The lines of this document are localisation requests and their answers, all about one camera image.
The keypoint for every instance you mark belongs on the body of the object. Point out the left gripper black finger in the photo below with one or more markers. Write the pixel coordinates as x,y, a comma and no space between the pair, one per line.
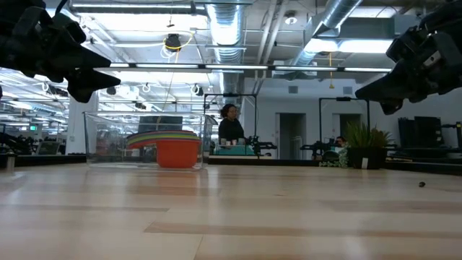
90,83
90,61

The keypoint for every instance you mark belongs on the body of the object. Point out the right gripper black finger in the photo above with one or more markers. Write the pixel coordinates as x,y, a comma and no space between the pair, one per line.
391,107
390,88

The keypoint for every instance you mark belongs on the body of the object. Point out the teal measuring cup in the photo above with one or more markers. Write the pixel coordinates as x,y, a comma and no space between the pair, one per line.
162,135

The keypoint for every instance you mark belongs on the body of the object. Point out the green measuring cup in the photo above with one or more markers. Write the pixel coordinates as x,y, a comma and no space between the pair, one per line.
162,137

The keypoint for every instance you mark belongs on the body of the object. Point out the red measuring cup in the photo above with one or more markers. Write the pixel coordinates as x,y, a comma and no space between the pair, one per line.
178,155

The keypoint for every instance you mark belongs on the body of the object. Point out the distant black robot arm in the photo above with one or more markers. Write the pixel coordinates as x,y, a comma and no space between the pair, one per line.
258,146
317,146

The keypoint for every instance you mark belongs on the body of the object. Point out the clear plastic basket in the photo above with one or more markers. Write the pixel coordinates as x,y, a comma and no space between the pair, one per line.
108,144

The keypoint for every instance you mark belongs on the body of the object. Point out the black desk monitors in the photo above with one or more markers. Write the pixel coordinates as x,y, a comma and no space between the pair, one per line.
422,131

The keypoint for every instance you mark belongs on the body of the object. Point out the dark doorway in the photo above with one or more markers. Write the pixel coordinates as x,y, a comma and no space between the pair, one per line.
352,119
292,131

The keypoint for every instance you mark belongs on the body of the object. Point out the white pillar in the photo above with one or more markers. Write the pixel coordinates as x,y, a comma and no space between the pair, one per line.
77,133

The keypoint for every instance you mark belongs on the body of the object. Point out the green plant in black pot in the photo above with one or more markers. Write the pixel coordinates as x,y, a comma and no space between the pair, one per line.
366,157

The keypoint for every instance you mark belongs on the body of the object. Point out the person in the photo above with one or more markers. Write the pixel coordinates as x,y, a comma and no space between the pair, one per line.
339,141
231,130

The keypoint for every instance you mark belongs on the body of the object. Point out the black table edge strip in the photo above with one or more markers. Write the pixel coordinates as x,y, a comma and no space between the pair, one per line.
415,168

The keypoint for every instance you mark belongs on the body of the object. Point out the green exit sign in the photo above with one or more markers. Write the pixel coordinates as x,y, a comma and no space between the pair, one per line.
33,128

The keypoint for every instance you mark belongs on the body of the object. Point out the distant grey laptop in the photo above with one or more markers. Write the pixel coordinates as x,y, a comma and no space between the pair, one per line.
47,148

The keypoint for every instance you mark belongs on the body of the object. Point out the distant black machinery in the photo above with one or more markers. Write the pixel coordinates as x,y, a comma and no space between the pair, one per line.
14,142

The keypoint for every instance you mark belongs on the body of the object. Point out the long ceiling light bar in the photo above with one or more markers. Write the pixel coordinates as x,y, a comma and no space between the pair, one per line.
234,66

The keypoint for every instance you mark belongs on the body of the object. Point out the teal table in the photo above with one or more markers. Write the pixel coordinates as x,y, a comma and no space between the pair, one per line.
234,150

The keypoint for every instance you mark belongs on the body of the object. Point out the black metal gantry frame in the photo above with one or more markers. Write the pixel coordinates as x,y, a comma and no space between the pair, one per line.
320,119
231,95

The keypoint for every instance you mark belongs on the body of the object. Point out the black wall monitor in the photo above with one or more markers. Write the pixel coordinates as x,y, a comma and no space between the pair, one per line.
159,122

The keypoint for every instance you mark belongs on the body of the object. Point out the silver ribbed air duct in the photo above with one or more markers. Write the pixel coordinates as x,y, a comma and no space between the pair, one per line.
225,32
325,21

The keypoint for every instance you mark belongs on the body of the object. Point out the small grey post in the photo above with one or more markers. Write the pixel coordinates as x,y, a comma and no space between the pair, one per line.
11,162

